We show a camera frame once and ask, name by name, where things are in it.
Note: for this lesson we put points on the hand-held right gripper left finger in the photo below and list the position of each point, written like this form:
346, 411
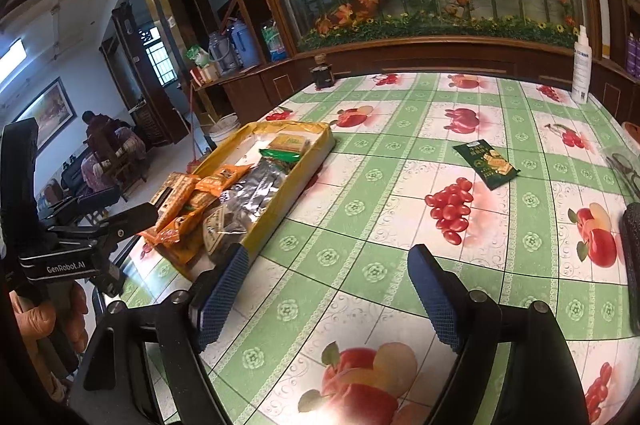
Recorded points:
220, 300

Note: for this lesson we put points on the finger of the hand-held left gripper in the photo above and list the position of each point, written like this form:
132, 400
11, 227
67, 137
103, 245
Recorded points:
110, 227

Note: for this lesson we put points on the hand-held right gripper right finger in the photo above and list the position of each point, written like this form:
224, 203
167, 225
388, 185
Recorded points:
435, 300

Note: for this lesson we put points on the beige snack packet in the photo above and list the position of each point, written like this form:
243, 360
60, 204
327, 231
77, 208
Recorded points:
225, 232

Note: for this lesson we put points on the orange packet brown round logo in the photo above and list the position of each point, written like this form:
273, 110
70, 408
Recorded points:
177, 237

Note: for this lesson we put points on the long orange cracker packet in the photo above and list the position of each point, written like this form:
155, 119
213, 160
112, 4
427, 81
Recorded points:
175, 200

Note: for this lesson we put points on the large silver foil packet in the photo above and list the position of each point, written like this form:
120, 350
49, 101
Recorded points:
260, 200

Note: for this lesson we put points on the orange biscuit packet white print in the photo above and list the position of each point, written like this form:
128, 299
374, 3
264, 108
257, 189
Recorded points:
220, 180

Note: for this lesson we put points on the green snack packet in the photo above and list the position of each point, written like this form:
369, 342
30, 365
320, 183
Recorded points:
487, 162

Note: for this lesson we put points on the yellow cardboard box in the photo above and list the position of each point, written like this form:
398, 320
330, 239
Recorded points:
310, 155

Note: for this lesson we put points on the yellow label cracker packet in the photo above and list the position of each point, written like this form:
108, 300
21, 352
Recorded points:
290, 142

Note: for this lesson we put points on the person's left hand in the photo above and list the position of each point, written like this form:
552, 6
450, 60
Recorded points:
55, 320

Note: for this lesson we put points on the white bucket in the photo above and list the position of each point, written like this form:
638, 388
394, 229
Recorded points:
225, 130

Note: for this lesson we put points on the green and white bag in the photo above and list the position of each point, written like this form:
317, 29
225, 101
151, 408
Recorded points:
199, 56

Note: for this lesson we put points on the black patterned glasses case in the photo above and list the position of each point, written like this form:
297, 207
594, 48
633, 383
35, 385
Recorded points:
631, 265

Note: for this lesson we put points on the clear water bottle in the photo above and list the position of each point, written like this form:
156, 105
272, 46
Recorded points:
222, 52

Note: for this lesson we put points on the blue thermos jug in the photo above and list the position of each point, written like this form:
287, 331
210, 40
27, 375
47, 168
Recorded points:
244, 45

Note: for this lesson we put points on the eyeglasses in clear bag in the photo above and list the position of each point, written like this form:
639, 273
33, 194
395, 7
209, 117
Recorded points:
625, 172

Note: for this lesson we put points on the wooden low cabinet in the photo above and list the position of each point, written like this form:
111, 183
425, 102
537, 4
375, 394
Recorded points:
400, 60

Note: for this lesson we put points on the dark glass bottle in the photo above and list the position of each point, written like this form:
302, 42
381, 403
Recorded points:
322, 74

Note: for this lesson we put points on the green bottle pack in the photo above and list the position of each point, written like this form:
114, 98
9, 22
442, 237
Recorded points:
274, 41

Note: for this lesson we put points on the white spray bottle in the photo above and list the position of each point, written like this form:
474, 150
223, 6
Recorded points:
581, 65

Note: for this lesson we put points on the purple bottles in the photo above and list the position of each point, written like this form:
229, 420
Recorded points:
634, 55

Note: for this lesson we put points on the framed wall picture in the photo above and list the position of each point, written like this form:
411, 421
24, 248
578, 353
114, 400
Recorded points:
45, 112

